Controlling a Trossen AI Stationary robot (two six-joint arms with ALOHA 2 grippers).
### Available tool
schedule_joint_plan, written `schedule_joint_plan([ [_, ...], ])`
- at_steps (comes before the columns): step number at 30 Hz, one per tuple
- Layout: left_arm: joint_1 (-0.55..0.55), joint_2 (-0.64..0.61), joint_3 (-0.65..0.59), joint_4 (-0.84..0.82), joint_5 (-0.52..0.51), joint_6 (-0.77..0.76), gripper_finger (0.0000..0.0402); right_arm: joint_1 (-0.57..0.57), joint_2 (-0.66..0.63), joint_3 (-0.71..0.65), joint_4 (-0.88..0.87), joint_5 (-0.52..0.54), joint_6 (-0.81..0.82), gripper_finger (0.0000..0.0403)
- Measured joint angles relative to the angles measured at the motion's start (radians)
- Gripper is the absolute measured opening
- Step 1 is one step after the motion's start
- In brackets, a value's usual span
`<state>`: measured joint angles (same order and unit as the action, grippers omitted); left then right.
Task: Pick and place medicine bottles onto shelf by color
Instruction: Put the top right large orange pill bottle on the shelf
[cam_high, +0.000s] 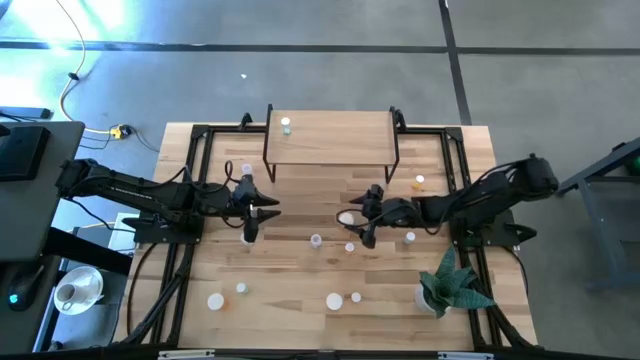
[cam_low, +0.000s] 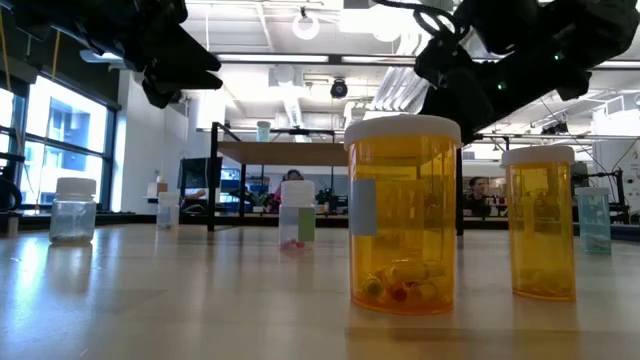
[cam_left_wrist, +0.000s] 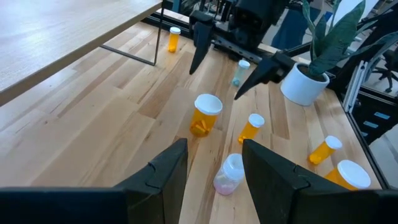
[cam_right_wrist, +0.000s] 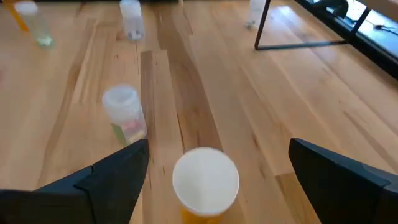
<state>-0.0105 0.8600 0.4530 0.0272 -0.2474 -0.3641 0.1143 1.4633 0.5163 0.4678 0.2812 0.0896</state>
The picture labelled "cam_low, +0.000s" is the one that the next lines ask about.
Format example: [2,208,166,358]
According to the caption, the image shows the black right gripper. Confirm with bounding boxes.
[414,0,606,145]

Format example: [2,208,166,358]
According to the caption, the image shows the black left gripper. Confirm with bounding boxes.
[54,0,225,110]

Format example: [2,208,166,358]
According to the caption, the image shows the clear pill bottle white cap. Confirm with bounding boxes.
[48,177,98,246]
[156,191,181,232]

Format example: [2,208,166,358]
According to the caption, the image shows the clear bottle green label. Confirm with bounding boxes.
[278,179,317,250]

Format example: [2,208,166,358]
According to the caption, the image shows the wooden shelf black legs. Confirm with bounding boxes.
[208,121,466,237]

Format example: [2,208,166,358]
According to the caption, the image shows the person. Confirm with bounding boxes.
[271,168,307,215]
[462,175,496,217]

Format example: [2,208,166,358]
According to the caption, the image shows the black monitor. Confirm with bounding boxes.
[178,156,224,204]

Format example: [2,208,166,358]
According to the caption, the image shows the black overhead crossbar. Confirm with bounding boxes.
[212,52,640,67]

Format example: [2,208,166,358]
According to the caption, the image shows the black background machine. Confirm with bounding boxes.
[569,162,632,225]

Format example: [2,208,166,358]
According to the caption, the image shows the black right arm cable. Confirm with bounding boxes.
[373,0,471,44]

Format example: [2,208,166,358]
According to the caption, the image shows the black overhead camera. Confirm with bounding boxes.
[329,77,350,100]

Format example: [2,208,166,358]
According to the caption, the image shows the large window black frame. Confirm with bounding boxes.
[0,74,119,214]

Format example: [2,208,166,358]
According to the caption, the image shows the white ring ceiling lamp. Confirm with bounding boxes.
[292,12,321,41]

